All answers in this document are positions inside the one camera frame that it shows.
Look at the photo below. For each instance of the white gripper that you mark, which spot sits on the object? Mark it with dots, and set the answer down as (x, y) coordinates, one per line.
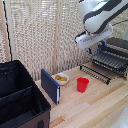
(93, 38)

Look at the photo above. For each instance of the red plastic cup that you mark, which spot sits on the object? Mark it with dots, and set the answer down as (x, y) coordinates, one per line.
(82, 85)

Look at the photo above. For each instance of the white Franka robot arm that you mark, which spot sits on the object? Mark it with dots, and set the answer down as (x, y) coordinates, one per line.
(100, 13)

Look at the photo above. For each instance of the yellow food pieces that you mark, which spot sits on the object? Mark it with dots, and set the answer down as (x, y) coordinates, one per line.
(61, 78)

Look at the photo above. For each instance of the white bowl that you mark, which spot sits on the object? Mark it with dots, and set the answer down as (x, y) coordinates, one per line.
(62, 80)

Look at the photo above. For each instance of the woven folding screen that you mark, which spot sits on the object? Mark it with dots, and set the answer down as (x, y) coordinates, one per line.
(40, 33)

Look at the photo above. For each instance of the dark blue book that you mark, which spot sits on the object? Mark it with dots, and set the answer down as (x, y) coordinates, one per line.
(50, 86)

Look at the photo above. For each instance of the black fabric storage box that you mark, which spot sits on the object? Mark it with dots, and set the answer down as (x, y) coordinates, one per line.
(20, 96)

